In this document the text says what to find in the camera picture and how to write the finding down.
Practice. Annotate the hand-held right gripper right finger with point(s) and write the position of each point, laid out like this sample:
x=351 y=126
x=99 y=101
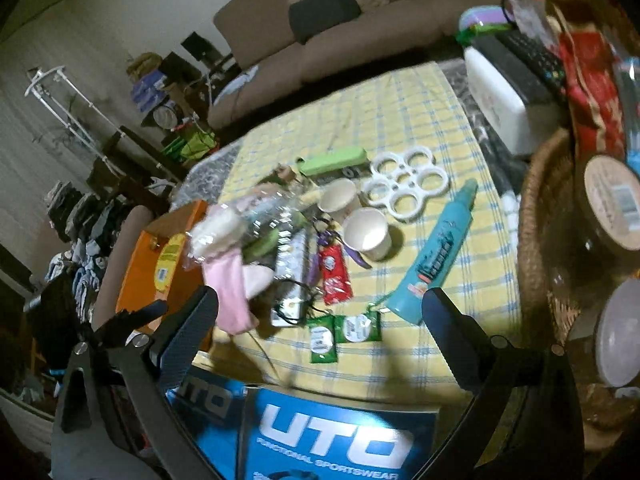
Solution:
x=445 y=330

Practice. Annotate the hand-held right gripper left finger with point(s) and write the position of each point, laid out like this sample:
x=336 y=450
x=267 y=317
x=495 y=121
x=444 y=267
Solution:
x=192 y=330

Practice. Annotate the pink cloth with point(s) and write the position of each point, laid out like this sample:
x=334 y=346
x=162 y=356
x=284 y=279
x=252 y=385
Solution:
x=227 y=290

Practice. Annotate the orange box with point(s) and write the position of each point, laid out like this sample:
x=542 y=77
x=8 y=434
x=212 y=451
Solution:
x=142 y=280

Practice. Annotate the blue printed box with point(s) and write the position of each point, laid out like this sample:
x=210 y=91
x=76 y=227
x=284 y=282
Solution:
x=340 y=440
x=210 y=400

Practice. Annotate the yellow packet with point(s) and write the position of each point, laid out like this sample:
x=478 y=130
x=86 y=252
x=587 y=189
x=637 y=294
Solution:
x=170 y=260

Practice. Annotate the teal spray bottle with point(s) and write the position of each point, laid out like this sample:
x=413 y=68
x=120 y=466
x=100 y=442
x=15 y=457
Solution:
x=440 y=245

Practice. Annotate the green packet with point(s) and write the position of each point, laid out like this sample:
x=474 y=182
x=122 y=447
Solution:
x=322 y=340
x=357 y=329

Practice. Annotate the large paper cup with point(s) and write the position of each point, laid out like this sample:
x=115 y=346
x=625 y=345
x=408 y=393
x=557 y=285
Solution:
x=375 y=247

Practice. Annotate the woven wicker basket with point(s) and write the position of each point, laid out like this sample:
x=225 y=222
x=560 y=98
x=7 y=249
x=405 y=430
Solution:
x=530 y=240

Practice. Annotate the red packet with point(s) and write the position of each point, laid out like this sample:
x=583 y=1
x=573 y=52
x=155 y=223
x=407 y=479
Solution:
x=332 y=275

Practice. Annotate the clear plastic bag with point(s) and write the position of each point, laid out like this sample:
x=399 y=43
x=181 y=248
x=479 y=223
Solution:
x=265 y=215

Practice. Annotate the white knitted cloth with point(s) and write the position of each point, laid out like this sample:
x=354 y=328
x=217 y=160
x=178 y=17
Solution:
x=510 y=210

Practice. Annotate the pile of clothes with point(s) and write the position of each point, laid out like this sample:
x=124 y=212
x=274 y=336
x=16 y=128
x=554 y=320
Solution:
x=90 y=220

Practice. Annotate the small paper cup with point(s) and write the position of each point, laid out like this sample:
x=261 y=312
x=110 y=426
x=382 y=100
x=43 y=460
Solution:
x=336 y=195

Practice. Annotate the white-lid jar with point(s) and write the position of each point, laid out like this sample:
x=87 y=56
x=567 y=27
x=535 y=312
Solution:
x=622 y=335

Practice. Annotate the dark wooden bench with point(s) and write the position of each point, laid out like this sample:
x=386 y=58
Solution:
x=135 y=160

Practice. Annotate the green bag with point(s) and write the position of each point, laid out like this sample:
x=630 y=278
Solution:
x=192 y=147

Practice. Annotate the green rectangular box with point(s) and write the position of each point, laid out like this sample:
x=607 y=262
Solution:
x=330 y=160

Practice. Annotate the clear jar with brown lid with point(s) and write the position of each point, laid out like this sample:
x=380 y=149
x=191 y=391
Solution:
x=612 y=200

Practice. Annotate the yellow checkered tablecloth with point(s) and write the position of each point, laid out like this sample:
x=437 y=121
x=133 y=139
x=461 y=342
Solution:
x=425 y=110

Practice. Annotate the white plastic box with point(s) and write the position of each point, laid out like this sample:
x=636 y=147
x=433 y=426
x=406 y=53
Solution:
x=500 y=100

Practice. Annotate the cluttered dark shelf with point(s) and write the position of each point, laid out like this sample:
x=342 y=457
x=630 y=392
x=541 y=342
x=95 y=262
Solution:
x=175 y=65

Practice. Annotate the black remote control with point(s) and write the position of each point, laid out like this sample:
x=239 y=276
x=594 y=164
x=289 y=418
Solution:
x=535 y=60

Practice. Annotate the white drying rack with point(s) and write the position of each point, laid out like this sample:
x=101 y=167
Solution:
x=47 y=72

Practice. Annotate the brown sofa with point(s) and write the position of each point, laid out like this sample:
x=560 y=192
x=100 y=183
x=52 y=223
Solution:
x=390 y=25

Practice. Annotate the purple plastic container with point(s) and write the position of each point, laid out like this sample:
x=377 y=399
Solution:
x=480 y=17

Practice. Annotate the black cushion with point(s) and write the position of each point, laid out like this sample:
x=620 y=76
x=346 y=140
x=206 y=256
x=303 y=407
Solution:
x=325 y=12

